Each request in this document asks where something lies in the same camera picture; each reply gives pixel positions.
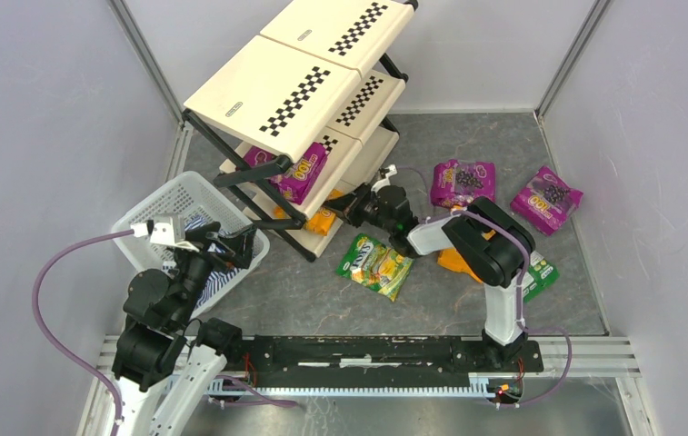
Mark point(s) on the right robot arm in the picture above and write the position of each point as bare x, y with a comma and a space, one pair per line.
491, 243

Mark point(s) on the orange candy bag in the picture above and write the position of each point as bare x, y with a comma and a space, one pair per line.
451, 260
322, 221

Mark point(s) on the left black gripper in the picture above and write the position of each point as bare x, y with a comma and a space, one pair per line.
214, 245

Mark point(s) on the white plastic mesh basket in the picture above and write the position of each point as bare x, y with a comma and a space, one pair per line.
186, 194

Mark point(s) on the green yellow candy bag front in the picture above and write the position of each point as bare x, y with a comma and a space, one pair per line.
375, 266

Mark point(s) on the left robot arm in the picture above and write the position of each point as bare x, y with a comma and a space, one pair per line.
159, 308

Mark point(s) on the purple candy bag on shelf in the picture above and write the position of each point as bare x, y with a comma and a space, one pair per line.
297, 182

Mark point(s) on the cream checkered three-tier shelf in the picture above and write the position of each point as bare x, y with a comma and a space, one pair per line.
318, 73

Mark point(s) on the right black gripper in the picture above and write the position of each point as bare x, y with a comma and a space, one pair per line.
356, 204

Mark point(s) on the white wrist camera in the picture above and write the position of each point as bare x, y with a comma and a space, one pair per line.
165, 229
383, 177

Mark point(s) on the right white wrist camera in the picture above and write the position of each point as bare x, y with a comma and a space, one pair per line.
383, 177

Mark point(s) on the green candy bag back side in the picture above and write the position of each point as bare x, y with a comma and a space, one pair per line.
540, 275

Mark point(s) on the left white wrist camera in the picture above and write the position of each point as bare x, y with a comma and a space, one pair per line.
165, 229

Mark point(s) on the purple candy bag middle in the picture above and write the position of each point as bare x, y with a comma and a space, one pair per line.
458, 183

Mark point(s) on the blue striped cloth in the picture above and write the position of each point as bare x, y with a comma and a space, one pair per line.
219, 283

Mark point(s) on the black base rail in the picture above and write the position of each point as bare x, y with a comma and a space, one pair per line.
375, 362

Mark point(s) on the purple candy bag right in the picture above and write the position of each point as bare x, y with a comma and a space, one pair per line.
546, 201

